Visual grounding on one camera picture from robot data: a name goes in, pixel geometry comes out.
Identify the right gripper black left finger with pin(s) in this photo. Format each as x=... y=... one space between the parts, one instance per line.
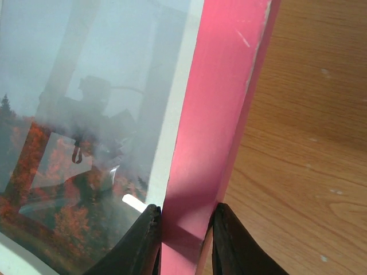
x=138 y=252

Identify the red forest photo print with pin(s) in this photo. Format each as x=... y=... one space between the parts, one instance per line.
x=91 y=98

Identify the pink picture frame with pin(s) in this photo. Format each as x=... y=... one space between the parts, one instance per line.
x=230 y=48

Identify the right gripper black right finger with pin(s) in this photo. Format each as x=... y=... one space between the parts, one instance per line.
x=235 y=251

